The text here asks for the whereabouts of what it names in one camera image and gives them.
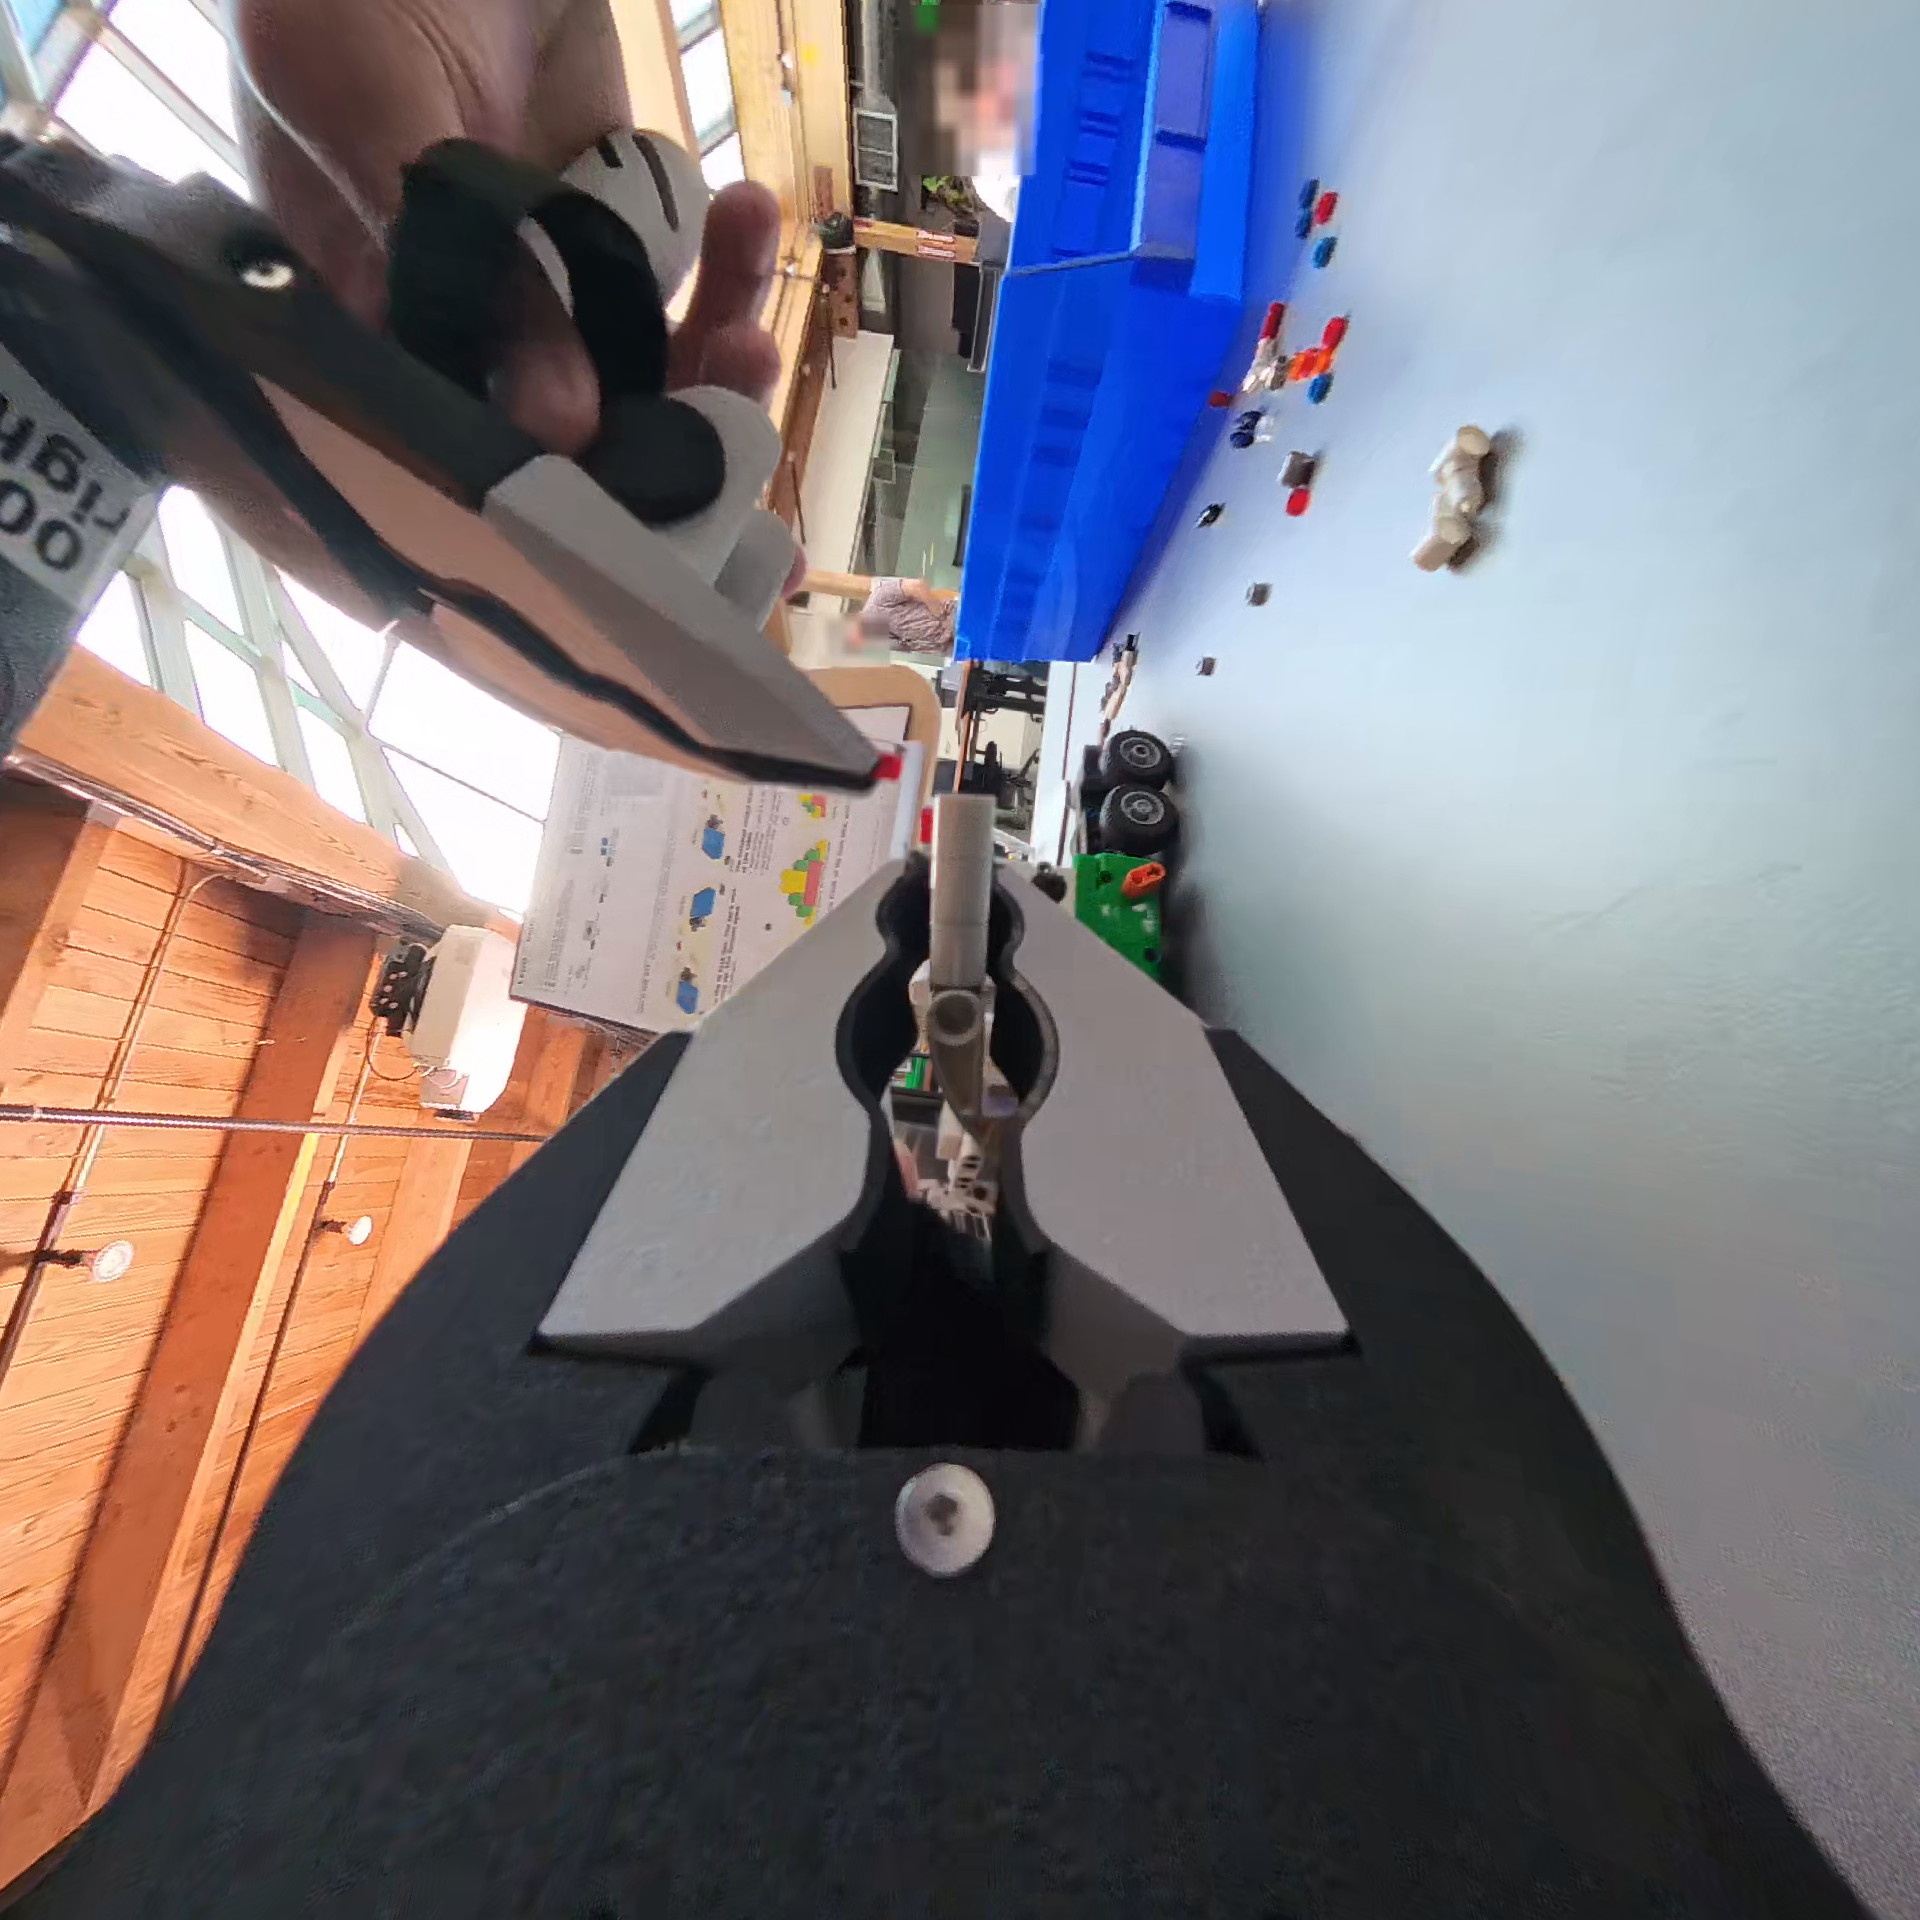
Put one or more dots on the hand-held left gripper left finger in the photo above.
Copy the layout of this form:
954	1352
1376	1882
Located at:
719	1187

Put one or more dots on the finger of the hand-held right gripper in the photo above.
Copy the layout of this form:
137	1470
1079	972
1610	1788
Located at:
631	632

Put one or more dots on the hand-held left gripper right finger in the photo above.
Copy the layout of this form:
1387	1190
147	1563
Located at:
1170	1187

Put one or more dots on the grey lego axle piece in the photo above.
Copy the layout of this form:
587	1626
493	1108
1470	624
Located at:
961	885

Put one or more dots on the scattered small lego pieces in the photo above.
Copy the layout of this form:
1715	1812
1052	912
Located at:
1309	359

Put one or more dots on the white lego connector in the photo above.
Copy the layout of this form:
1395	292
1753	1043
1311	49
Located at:
1454	496

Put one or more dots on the person's right hand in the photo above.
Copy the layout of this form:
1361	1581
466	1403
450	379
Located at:
376	117

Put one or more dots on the document holder stand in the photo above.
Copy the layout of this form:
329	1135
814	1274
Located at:
675	885

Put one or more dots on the blue plastic bin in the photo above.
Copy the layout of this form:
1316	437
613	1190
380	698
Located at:
1079	375

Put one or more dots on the white wall device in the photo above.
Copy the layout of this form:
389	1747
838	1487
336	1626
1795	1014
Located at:
457	1020

